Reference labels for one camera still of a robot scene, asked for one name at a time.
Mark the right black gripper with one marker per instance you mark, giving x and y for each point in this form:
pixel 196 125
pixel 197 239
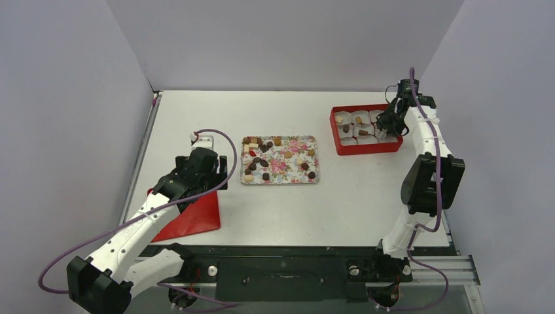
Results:
pixel 387 122

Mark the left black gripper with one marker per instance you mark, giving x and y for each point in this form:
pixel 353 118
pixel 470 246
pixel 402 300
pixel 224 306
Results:
pixel 216 178

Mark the red box lid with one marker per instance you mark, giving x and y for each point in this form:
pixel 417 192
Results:
pixel 199 217

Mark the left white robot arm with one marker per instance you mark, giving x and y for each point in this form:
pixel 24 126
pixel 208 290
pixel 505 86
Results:
pixel 108 279

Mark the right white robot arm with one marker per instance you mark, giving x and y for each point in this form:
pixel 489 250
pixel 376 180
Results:
pixel 431 183

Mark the red chocolate box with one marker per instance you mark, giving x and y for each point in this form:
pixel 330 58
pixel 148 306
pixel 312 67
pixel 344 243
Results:
pixel 355 132

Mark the white swirl oval chocolate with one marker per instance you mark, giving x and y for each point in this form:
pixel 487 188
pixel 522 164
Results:
pixel 248 178

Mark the floral rectangular tray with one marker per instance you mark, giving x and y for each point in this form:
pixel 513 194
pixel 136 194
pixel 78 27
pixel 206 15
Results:
pixel 289 163

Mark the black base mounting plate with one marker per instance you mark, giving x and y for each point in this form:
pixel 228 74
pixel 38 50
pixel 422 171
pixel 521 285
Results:
pixel 297 274

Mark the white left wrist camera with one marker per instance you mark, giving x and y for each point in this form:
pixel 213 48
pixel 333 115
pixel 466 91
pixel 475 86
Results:
pixel 201 141

